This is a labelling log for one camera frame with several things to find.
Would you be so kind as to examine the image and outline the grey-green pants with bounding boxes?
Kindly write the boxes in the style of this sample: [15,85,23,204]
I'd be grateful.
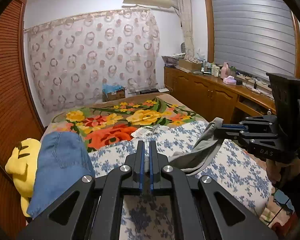
[168,117,224,176]

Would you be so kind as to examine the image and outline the right hand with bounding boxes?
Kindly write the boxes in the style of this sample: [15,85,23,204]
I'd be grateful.
[266,158,300,184]

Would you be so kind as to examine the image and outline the blue floral white quilt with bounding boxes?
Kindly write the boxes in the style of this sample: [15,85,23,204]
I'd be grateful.
[89,121,272,239]

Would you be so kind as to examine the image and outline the long wooden sideboard cabinet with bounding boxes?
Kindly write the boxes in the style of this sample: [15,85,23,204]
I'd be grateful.
[164,67,276,124]

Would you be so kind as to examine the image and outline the pink tissue pack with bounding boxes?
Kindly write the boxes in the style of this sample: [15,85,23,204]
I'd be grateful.
[223,75,237,85]

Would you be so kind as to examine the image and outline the pink bottle on sideboard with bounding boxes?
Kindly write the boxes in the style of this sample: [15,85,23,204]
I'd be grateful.
[220,62,230,79]

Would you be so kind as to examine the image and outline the colourful floral blanket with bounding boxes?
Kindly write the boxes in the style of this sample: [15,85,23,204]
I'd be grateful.
[44,93,202,152]

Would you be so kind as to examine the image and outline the folded blue denim jeans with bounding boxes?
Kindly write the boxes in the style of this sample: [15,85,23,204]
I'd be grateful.
[27,132,95,218]

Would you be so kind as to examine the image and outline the cardboard box on sideboard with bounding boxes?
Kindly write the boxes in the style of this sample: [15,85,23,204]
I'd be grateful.
[178,59,202,72]

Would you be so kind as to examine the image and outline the cardboard box with blue cloth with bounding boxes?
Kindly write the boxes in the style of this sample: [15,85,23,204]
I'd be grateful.
[102,83,126,102]

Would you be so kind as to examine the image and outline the grey window roller blind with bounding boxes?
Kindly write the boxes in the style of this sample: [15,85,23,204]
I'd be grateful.
[212,0,295,79]

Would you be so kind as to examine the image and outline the yellow plush toy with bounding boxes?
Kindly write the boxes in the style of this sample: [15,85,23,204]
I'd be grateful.
[5,138,41,217]

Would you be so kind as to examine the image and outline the patterned pink circle curtain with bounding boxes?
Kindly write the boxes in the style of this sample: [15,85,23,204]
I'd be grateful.
[26,8,160,113]

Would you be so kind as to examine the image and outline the tied beige curtain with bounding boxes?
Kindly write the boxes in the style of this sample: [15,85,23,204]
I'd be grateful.
[177,0,194,60]

